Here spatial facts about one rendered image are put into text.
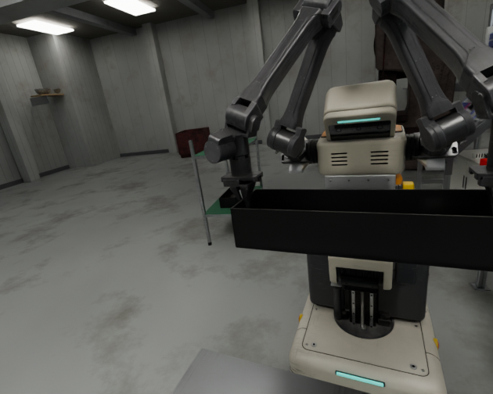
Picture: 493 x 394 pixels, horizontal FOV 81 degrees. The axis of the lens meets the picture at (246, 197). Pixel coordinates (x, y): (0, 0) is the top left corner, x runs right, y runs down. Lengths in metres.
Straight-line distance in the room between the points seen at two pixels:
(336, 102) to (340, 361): 1.06
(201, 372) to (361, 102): 0.84
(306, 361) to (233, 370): 0.75
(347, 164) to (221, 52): 8.90
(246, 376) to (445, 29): 0.84
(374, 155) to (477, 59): 0.42
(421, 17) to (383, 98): 0.24
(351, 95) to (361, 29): 8.42
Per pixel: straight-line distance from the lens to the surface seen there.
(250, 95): 0.75
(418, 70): 0.94
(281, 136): 0.96
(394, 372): 1.48
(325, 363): 1.48
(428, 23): 0.80
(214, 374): 0.78
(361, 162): 1.04
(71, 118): 10.86
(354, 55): 9.31
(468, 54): 0.73
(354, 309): 1.59
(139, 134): 11.21
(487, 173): 0.72
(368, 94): 0.99
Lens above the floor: 1.38
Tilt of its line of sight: 18 degrees down
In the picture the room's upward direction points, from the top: 8 degrees counter-clockwise
